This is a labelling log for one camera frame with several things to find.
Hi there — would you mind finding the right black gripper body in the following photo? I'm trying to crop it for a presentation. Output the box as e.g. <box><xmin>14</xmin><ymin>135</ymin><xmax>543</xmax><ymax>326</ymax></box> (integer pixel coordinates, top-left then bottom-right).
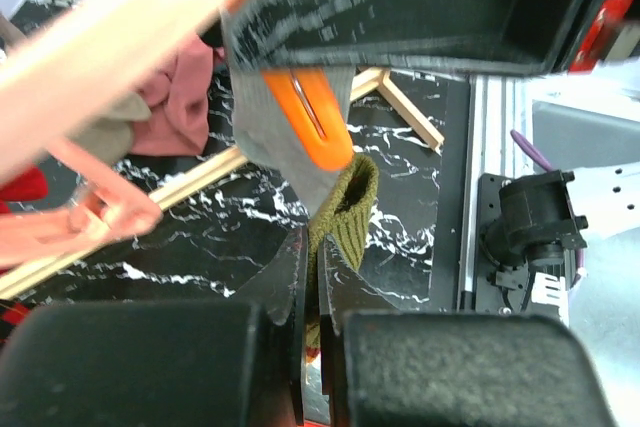
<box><xmin>223</xmin><ymin>0</ymin><xmax>585</xmax><ymax>76</ymax></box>

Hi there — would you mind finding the red patterned sock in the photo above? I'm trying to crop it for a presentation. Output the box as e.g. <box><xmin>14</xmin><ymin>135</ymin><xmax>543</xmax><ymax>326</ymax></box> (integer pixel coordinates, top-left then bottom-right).
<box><xmin>1</xmin><ymin>166</ymin><xmax>49</xmax><ymax>214</ymax></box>

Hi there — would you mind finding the black argyle sock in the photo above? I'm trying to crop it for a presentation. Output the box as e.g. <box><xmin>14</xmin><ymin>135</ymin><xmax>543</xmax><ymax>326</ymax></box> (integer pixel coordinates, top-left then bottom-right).
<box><xmin>0</xmin><ymin>300</ymin><xmax>31</xmax><ymax>345</ymax></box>

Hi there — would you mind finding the wooden drying rack frame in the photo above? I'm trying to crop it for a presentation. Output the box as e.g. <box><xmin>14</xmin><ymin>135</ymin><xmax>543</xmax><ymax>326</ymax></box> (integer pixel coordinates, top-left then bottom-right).
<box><xmin>1</xmin><ymin>68</ymin><xmax>445</xmax><ymax>299</ymax></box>

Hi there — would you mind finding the olive green sock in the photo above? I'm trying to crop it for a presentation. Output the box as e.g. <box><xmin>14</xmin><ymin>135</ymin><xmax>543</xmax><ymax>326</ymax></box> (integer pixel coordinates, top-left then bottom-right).
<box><xmin>305</xmin><ymin>153</ymin><xmax>379</xmax><ymax>363</ymax></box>

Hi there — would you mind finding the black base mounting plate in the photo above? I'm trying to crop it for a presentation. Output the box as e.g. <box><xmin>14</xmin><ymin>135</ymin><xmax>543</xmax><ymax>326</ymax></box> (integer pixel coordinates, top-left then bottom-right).
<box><xmin>429</xmin><ymin>74</ymin><xmax>506</xmax><ymax>313</ymax></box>

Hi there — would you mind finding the pink sock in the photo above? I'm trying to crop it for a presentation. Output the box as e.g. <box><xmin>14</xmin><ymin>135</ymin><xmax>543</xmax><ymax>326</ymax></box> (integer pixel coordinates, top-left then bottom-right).
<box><xmin>130</xmin><ymin>35</ymin><xmax>215</xmax><ymax>157</ymax></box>

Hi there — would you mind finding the orange clothes clip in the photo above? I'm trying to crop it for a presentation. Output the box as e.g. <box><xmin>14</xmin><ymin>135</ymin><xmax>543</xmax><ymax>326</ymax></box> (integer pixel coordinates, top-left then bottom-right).
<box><xmin>261</xmin><ymin>68</ymin><xmax>353</xmax><ymax>171</ymax></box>

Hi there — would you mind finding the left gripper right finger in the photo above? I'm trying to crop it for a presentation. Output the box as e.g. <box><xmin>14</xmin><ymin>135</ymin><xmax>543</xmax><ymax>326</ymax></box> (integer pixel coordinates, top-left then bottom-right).
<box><xmin>317</xmin><ymin>237</ymin><xmax>614</xmax><ymax>426</ymax></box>

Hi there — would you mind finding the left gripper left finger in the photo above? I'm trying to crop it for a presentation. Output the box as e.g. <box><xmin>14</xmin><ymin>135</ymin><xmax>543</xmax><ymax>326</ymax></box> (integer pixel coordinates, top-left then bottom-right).
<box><xmin>1</xmin><ymin>228</ymin><xmax>308</xmax><ymax>426</ymax></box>

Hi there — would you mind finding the pink round clip hanger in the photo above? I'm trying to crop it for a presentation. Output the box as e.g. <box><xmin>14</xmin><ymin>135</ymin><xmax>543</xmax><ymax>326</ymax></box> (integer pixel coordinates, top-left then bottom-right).
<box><xmin>1</xmin><ymin>0</ymin><xmax>229</xmax><ymax>267</ymax></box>

